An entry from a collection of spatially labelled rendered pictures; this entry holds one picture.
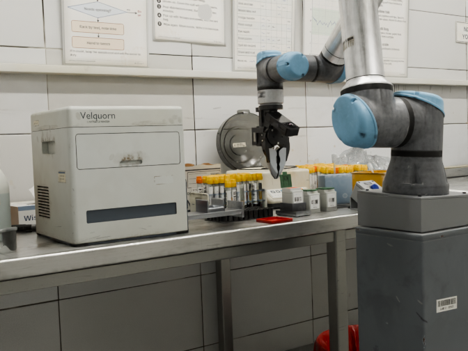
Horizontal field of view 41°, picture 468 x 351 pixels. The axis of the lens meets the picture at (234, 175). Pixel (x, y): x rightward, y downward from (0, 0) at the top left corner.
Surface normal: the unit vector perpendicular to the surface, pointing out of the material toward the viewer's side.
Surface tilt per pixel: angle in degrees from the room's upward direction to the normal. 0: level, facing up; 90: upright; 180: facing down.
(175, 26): 92
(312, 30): 95
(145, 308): 90
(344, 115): 96
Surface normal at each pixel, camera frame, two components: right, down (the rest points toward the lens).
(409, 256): -0.83, 0.06
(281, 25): 0.56, 0.10
